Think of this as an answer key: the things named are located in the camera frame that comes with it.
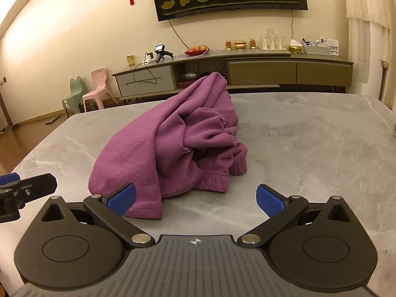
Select long low television cabinet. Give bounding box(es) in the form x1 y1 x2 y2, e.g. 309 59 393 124
111 51 354 105

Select red plate of fruit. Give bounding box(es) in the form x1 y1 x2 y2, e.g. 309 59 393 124
185 45 211 56

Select white printed paper box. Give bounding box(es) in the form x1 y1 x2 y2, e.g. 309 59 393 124
320 37 340 57

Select cream curtain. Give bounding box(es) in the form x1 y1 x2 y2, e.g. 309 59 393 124
342 0 396 137

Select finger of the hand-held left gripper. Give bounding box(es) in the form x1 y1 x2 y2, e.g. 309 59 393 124
0 173 58 223

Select set of clear glass cups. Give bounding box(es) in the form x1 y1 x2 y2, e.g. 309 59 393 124
258 28 287 50

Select white desk organizer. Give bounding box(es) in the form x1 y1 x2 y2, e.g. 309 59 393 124
301 38 330 54

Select purple pants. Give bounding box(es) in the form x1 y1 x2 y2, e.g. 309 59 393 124
88 72 249 220

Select black cable on cabinet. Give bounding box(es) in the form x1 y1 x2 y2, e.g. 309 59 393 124
125 60 160 85

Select television power cable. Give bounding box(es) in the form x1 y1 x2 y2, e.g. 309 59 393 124
168 19 190 50

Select small black camera on tripod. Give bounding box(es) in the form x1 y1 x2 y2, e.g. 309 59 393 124
155 45 173 64

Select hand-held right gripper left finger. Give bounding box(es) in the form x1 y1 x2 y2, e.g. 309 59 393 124
29 183 154 249

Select green plastic child chair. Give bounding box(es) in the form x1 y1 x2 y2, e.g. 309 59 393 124
61 76 89 118

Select pink plastic child chair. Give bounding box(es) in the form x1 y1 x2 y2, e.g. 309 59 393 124
81 69 120 112

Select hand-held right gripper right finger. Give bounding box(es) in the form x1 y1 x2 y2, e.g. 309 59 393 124
238 184 367 249

